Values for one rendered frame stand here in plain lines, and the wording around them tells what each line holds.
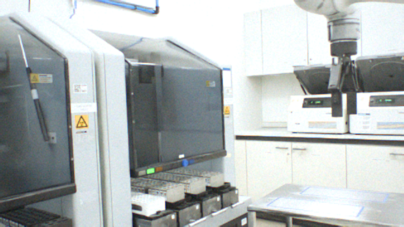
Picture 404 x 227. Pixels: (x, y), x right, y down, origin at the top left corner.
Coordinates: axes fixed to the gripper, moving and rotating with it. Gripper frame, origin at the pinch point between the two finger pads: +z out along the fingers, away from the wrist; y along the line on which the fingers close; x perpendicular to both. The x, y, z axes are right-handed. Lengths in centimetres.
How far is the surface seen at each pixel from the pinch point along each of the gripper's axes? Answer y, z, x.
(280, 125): 281, 27, 161
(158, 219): -13, 39, 66
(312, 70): 235, -29, 104
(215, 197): 23, 40, 66
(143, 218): -16, 39, 71
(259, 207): 15, 38, 38
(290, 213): 15.8, 38.6, 25.8
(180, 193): 8, 35, 74
